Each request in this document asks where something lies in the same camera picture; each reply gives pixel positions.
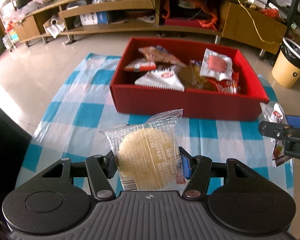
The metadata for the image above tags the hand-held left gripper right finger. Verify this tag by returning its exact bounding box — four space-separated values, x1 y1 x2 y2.
179 147 260 202

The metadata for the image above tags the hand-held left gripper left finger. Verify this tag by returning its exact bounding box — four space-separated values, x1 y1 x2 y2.
39 152 117 202

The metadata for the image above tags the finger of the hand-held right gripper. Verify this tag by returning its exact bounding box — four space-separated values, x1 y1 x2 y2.
258 121 300 140
285 115 300 128

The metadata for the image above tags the white red fruit snack packet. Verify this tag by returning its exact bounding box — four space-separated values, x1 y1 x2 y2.
260 102 293 168

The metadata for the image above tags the clear round cake packet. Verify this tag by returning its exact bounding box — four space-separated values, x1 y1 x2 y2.
97 109 187 192

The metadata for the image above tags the red cardboard box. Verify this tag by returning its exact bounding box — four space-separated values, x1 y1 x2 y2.
109 37 270 122

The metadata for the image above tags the red snack bag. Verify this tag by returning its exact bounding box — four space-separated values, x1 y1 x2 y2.
207 72 240 94

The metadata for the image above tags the clear corn puff packet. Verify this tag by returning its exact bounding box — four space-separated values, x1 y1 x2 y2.
190 60 217 90

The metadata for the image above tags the white zigzag-edged snack packet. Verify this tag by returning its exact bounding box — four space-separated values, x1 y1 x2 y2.
134 65 185 92

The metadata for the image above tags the white packet pink round slice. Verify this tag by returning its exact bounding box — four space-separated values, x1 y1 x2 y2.
199 48 233 81

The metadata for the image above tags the red white spicy strip packet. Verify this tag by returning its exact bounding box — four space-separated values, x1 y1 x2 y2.
123 58 157 72

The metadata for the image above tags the yellow toast bread packet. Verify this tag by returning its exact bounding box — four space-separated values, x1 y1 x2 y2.
138 45 187 67

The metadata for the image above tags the yellow trash bin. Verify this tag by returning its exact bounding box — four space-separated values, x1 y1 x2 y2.
272 37 300 88

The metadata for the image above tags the blue white checkered tablecloth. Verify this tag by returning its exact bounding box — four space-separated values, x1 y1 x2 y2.
16 53 295 200

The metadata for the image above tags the dark sofa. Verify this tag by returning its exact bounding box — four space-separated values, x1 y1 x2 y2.
0 99 32 195

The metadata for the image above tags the wooden TV cabinet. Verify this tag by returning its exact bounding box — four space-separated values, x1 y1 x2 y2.
11 0 288 55

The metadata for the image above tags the black metal rack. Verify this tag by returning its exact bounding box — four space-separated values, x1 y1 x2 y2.
267 0 300 45

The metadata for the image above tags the red plastic bag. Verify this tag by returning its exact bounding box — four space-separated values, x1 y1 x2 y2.
261 8 280 19

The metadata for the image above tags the orange plastic bag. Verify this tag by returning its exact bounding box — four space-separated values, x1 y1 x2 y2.
162 0 219 32

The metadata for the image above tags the red flat box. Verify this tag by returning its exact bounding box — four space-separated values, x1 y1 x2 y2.
165 17 203 28

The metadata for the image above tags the blue white carton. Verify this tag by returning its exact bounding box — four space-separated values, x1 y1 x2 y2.
80 11 110 26

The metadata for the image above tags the torn cardboard box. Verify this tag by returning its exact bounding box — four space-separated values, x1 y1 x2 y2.
43 16 65 38

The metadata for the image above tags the yellow cable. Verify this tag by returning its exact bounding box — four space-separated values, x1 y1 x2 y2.
237 0 282 45

